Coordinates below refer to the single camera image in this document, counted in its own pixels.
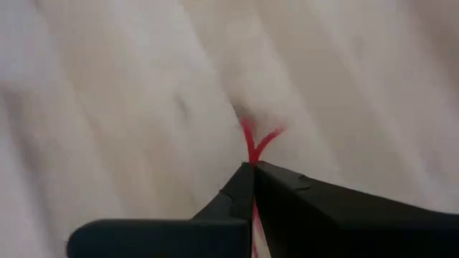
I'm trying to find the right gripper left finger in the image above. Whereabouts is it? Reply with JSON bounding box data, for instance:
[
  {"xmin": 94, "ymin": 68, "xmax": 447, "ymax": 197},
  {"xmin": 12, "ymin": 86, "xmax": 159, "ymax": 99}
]
[{"xmin": 66, "ymin": 163, "xmax": 255, "ymax": 258}]

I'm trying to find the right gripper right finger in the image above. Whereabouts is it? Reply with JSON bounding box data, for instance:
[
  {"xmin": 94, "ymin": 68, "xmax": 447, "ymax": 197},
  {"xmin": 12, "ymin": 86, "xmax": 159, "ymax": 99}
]
[{"xmin": 255, "ymin": 161, "xmax": 459, "ymax": 258}]

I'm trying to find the red rubber band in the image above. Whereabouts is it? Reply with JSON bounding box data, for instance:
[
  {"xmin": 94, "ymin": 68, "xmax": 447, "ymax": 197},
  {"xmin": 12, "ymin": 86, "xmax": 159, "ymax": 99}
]
[{"xmin": 239, "ymin": 116, "xmax": 286, "ymax": 258}]

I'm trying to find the clear plastic zip bag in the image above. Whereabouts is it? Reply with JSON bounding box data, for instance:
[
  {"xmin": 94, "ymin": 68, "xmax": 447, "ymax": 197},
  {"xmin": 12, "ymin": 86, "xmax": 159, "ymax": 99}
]
[{"xmin": 0, "ymin": 0, "xmax": 459, "ymax": 219}]

